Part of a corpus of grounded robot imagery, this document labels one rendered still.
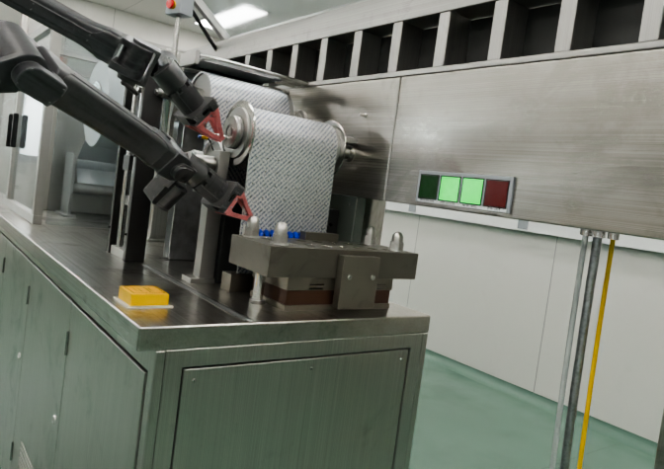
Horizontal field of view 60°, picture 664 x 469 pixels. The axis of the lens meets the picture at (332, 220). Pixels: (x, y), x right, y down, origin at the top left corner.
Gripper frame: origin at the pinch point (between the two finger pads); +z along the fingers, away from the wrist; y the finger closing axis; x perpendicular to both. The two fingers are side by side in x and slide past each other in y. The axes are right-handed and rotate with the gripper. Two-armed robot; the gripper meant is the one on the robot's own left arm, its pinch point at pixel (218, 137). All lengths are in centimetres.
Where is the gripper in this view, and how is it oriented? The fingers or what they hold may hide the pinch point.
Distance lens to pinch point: 132.8
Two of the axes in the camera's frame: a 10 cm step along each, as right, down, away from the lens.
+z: 4.8, 6.5, 5.8
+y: 6.4, 2.0, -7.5
